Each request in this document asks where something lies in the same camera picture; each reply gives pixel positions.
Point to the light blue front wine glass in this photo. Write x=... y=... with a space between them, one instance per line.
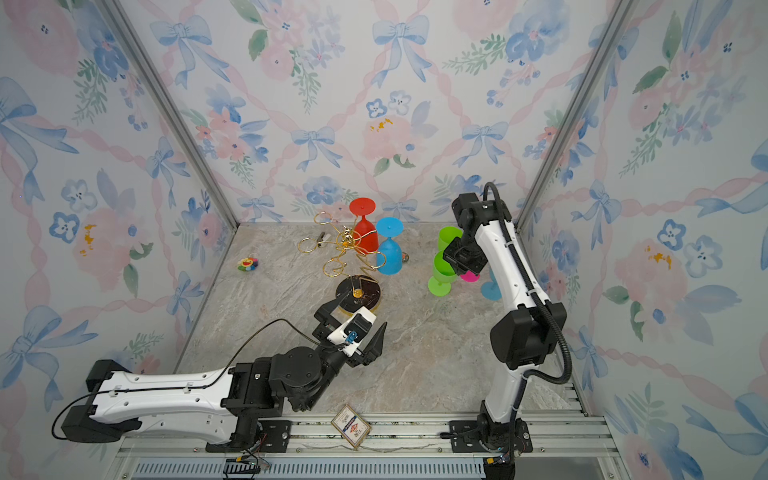
x=490 y=289

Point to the colourful small toy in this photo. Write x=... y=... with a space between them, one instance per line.
x=248 y=264

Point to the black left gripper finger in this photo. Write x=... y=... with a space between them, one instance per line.
x=327 y=323
x=375 y=346

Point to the corner aluminium post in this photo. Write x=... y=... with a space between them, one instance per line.
x=614 y=29
x=117 y=19

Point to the diamond printed card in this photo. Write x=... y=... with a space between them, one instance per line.
x=351 y=426

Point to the lime green wine glass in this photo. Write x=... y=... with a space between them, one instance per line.
x=447 y=235
x=443 y=276

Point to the lime green back wine glass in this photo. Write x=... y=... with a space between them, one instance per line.
x=443 y=276

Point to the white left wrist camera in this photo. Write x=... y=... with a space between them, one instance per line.
x=353 y=331

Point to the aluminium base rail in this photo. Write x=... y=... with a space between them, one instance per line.
x=552 y=445

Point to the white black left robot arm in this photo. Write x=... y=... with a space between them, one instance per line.
x=225 y=407

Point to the magenta wine glass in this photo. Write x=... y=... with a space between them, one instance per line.
x=469 y=277

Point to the right corner aluminium post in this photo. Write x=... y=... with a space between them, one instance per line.
x=614 y=29

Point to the gold wire glass rack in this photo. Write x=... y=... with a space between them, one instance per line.
x=355 y=272

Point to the red wine glass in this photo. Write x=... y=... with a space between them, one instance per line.
x=364 y=231

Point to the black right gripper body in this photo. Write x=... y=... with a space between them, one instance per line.
x=464 y=257

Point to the left corner aluminium post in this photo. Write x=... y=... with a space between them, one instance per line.
x=117 y=19

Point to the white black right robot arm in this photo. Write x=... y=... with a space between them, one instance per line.
x=527 y=342

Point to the blue back wine glass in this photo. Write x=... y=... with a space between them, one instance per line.
x=389 y=257

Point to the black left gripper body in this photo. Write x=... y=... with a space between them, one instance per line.
x=355 y=360

